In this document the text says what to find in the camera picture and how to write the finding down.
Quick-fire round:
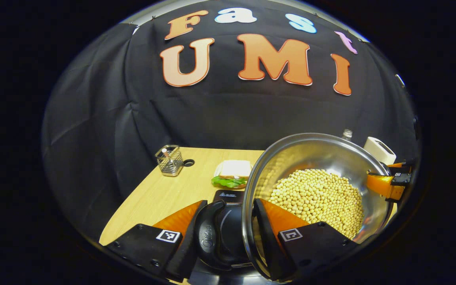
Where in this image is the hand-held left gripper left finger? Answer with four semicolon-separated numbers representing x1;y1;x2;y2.
105;200;208;282

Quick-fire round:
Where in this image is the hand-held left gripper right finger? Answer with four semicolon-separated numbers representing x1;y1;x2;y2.
252;198;359;282

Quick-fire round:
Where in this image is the black induction cooktop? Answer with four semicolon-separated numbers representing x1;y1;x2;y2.
190;189;268;285

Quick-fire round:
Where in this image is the pile of yellow soybeans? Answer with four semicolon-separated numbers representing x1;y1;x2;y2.
268;169;365;240

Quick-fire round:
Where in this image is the steel pot with black handles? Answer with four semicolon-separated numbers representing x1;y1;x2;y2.
194;133;395;285

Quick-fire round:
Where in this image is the white toaster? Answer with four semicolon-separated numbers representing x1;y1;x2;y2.
363;137;397;165

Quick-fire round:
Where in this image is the sandwich on small plate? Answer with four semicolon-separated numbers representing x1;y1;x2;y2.
211;160;253;190

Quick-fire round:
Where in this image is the metal wire basket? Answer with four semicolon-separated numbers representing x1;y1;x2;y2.
155;145;184;177

